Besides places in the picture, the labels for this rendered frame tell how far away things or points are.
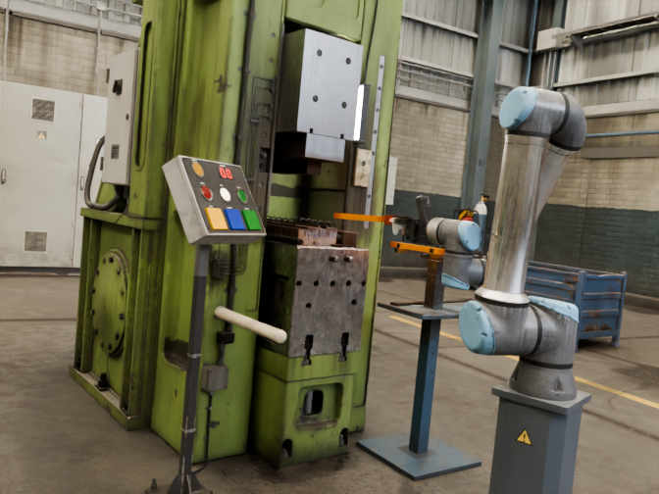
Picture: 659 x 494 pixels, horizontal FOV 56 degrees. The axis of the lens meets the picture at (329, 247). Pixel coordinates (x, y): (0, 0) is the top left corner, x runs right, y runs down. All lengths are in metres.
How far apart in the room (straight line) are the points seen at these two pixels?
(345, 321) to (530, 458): 1.05
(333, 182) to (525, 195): 1.34
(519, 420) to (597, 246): 9.10
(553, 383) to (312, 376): 1.08
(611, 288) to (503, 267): 4.68
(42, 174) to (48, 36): 1.76
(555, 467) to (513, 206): 0.74
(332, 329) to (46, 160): 5.49
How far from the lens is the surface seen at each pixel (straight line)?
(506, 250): 1.74
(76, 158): 7.67
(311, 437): 2.70
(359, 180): 2.83
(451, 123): 11.00
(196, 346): 2.23
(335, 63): 2.62
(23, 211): 7.60
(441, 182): 10.84
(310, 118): 2.52
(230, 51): 2.52
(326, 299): 2.55
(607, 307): 6.39
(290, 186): 3.04
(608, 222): 10.83
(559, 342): 1.87
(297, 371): 2.55
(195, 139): 2.78
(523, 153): 1.73
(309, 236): 2.53
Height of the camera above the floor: 1.08
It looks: 4 degrees down
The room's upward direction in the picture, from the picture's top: 5 degrees clockwise
